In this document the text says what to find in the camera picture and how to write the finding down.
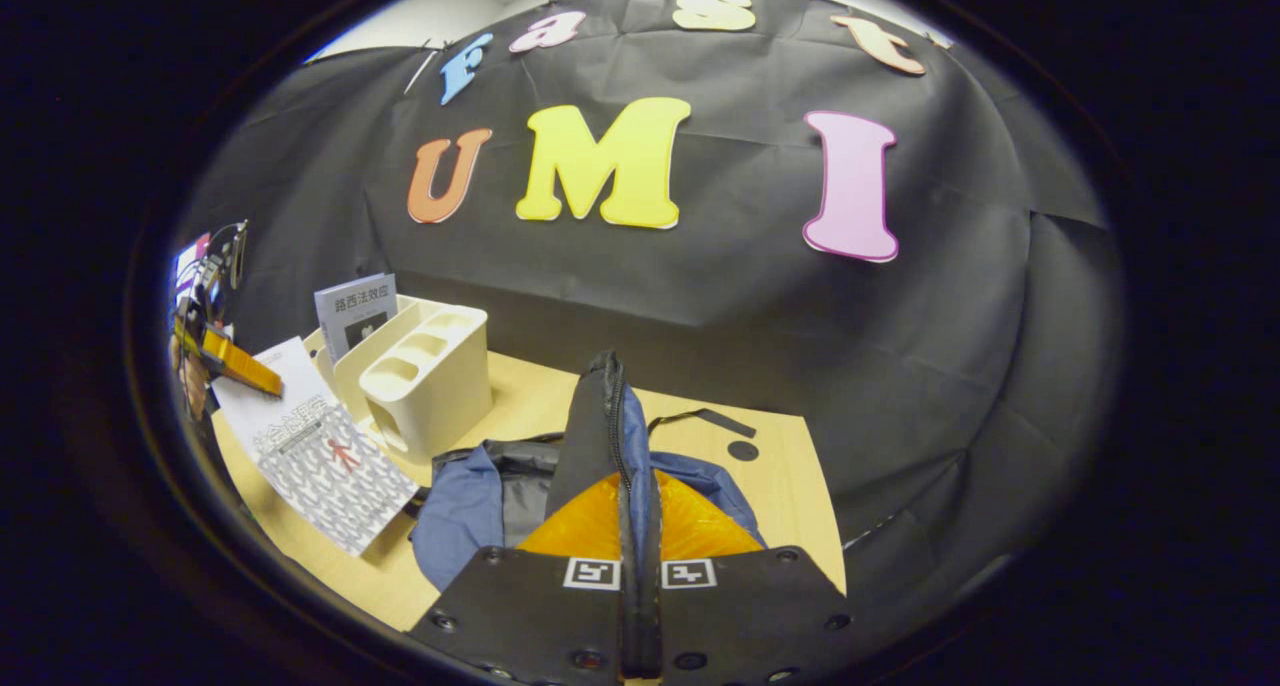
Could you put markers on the blue schoolbag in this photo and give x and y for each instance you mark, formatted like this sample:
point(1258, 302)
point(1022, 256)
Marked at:
point(460, 516)

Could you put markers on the blue-grey cover book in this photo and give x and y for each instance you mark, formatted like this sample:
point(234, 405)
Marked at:
point(355, 306)

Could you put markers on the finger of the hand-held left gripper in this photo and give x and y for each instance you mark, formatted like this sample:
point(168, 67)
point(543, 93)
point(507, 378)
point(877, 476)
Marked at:
point(245, 366)

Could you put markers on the computer monitor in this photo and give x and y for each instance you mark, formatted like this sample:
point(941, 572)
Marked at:
point(188, 261)

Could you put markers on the black round desk grommet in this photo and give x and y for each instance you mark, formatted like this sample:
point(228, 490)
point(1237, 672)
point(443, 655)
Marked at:
point(742, 450)

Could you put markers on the white patterned cover book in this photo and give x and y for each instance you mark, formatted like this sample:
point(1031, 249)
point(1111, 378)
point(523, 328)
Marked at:
point(330, 466)

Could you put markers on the white plastic bookshelf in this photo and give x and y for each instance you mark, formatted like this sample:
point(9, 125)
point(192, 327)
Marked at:
point(430, 396)

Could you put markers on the black backdrop cloth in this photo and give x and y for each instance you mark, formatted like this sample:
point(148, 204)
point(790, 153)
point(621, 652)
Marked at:
point(700, 336)

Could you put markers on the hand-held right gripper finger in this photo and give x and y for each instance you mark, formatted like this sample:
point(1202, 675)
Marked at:
point(629, 616)
point(652, 616)

